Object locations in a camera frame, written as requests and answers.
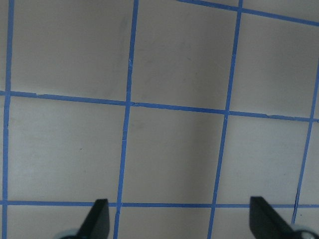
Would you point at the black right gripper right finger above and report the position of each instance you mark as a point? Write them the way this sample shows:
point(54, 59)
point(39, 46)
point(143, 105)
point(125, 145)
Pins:
point(266, 223)

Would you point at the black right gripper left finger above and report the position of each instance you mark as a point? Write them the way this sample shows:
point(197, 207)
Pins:
point(97, 223)

